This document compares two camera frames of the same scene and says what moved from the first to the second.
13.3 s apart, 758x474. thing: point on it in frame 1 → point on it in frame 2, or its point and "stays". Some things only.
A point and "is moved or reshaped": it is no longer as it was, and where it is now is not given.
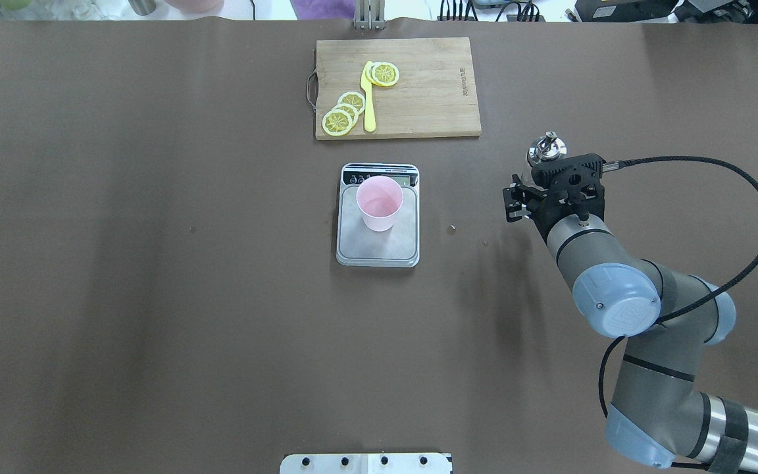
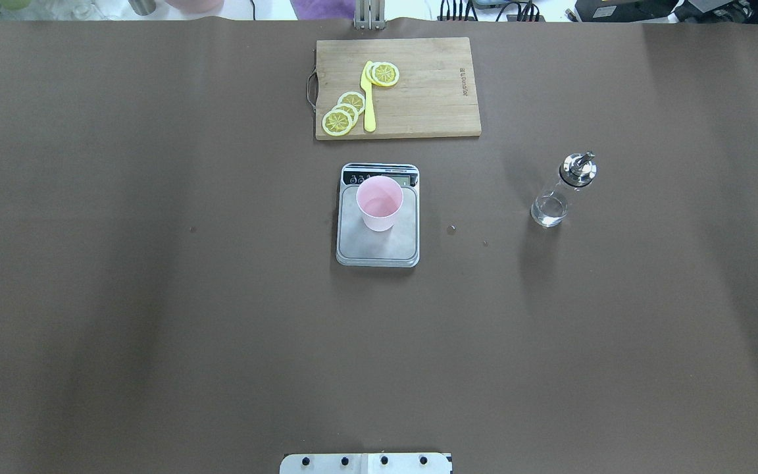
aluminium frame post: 370,14 stays
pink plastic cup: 379,198 stays
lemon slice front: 385,73 stays
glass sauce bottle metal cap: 546,149 is moved or reshaped
